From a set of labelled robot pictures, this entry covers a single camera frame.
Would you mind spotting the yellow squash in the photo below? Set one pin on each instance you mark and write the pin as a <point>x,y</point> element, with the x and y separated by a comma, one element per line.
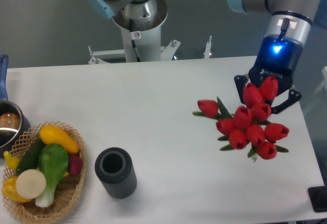
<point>51,134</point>

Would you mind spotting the green bok choy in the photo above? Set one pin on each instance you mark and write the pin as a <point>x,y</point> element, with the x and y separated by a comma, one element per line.
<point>53,163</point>

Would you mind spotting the woven wicker basket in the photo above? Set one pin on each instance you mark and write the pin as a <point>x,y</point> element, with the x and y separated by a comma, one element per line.
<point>67,192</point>

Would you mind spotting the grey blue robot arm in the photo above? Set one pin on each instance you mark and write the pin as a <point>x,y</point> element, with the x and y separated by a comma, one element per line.
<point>290,19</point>

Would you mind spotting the blue handled saucepan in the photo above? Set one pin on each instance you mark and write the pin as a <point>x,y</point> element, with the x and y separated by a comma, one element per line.
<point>13,121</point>

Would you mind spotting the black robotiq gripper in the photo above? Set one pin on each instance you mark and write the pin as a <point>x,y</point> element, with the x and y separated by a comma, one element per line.
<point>276,58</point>

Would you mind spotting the white frame at right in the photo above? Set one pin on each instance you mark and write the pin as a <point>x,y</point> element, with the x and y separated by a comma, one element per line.
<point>316,95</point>

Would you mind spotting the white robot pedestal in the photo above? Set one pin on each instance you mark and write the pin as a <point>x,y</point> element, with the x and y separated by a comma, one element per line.
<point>140,26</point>

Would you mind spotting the green cucumber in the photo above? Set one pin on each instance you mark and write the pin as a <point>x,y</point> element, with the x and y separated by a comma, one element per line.
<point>31,157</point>

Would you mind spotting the red tulip bouquet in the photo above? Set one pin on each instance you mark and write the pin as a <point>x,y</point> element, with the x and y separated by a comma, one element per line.
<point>249,125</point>

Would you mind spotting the yellow bell pepper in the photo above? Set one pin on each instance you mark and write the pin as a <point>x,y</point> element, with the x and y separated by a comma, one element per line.
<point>9,190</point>

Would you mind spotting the white round radish slice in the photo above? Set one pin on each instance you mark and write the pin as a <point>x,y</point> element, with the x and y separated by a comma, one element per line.
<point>30,183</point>

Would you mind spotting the dark grey ribbed vase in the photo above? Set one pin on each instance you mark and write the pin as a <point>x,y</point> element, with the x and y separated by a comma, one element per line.
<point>114,168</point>

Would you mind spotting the black device at edge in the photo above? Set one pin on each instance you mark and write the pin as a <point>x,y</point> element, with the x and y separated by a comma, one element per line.
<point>318,198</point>

